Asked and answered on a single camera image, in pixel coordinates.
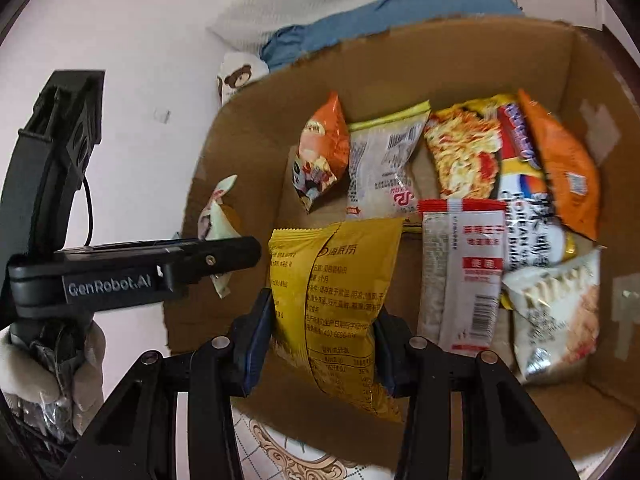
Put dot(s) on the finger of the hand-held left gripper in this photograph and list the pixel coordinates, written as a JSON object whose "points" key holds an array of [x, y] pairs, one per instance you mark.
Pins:
{"points": [[215, 260]]}

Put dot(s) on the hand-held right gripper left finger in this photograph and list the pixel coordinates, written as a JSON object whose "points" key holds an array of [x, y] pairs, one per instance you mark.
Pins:
{"points": [[257, 340]]}

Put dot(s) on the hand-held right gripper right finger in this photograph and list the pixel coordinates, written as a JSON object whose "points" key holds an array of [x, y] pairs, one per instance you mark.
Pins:
{"points": [[390, 355]]}

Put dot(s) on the small green white candy packet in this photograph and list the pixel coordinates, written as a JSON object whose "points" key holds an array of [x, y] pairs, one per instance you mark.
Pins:
{"points": [[215, 225]]}

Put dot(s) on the yellow snack packet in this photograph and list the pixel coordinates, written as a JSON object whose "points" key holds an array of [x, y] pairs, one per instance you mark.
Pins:
{"points": [[325, 280]]}

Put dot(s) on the red white sachet packet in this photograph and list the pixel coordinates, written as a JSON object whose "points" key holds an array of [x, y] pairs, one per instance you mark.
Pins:
{"points": [[465, 280]]}

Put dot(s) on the orange panda snack packet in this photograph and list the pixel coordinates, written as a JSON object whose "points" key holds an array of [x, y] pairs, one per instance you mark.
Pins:
{"points": [[320, 145]]}

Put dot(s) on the white grey snack packet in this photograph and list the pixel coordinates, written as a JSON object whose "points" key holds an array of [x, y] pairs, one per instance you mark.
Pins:
{"points": [[555, 320]]}

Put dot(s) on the pale yellow bread packet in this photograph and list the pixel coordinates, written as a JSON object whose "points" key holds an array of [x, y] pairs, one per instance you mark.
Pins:
{"points": [[385, 160]]}

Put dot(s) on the yellow instant noodle packet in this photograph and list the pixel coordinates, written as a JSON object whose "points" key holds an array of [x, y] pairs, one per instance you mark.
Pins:
{"points": [[465, 155]]}

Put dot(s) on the cardboard box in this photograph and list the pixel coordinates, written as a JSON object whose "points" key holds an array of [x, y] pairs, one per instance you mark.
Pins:
{"points": [[380, 60]]}

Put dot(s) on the plain orange snack packet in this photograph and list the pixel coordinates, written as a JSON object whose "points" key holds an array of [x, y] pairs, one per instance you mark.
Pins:
{"points": [[565, 160]]}

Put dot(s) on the person's left hand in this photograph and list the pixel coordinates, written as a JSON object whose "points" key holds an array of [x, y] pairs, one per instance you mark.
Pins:
{"points": [[35, 375]]}

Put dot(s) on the bear print pillow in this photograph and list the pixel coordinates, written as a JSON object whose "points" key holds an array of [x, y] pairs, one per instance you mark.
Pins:
{"points": [[240, 77]]}

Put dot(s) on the white textured pillow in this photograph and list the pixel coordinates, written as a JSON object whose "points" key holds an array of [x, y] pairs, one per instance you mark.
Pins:
{"points": [[300, 5]]}

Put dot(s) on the blue ruffled pillow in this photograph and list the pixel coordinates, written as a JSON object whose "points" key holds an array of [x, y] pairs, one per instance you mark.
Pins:
{"points": [[425, 5]]}

